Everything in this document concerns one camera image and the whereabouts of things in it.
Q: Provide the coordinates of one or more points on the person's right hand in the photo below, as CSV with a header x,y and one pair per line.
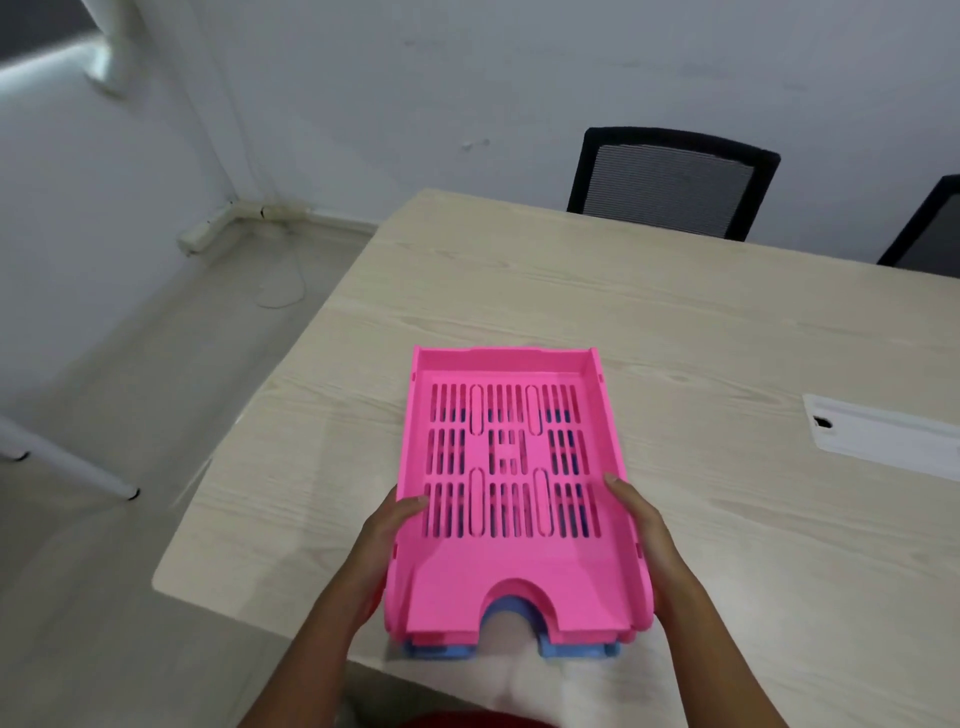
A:
x,y
656,551

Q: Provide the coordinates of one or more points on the person's left hand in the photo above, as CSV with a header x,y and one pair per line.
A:
x,y
371,555

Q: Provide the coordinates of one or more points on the person's left thumb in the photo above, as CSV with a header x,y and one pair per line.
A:
x,y
411,506

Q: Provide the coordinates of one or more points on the person's right thumb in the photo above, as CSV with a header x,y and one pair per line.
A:
x,y
621,491

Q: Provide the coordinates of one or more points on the pink plastic letter tray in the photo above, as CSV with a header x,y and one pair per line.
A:
x,y
510,517

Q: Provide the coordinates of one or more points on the person's right forearm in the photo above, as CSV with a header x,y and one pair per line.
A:
x,y
712,660

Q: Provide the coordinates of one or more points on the person's left forearm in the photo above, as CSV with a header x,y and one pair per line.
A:
x,y
307,667

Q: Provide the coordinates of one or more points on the blue plastic letter tray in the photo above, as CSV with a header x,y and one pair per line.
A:
x,y
577,649

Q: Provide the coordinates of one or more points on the person's red garment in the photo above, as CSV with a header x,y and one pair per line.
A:
x,y
480,721

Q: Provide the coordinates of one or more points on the black mesh office chair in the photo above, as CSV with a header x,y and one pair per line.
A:
x,y
667,187
926,236

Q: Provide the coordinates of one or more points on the white metal furniture leg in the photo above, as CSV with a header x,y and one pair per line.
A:
x,y
67,461

